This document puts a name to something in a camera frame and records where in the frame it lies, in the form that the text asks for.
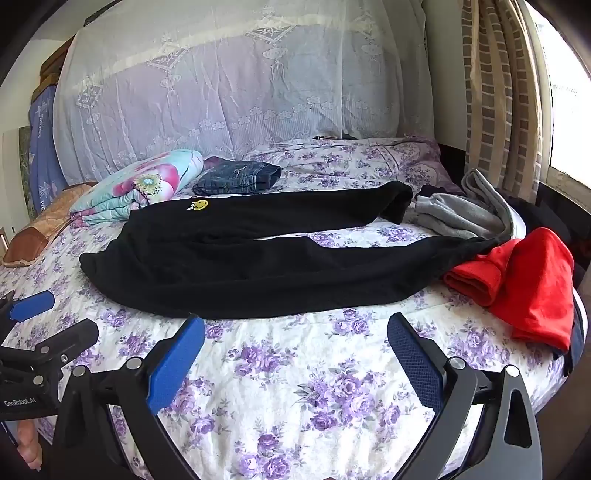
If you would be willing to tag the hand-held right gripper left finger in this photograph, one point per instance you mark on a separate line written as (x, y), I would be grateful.
(178, 364)

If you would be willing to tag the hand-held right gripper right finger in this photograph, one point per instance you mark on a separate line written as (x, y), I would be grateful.
(415, 364)

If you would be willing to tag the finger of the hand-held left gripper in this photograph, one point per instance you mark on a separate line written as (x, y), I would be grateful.
(32, 305)
(69, 339)

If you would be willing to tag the black pants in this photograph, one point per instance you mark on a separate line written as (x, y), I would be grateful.
(221, 258)

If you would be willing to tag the person's left hand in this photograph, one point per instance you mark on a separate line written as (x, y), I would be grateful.
(28, 443)

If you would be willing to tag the brown pillow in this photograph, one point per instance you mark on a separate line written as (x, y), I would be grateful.
(41, 221)

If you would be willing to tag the purple floral bed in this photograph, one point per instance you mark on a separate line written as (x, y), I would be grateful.
(300, 397)

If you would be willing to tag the red garment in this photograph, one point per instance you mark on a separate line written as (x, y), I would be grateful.
(526, 286)

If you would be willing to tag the grey garment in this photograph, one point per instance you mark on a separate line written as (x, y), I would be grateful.
(461, 212)

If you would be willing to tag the folded floral quilt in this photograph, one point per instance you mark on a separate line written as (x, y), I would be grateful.
(138, 184)

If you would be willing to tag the blue patterned cloth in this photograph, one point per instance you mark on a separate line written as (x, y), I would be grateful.
(44, 143)

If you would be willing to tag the folded blue jeans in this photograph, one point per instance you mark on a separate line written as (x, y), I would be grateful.
(235, 177)

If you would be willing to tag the purple pillow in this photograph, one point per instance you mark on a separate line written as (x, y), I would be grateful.
(415, 161)

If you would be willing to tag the beige checked curtain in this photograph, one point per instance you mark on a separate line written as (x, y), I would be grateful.
(498, 92)

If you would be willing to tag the white lace cover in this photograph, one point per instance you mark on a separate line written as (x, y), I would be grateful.
(231, 78)

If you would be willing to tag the window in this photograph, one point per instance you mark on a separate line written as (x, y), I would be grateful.
(568, 87)

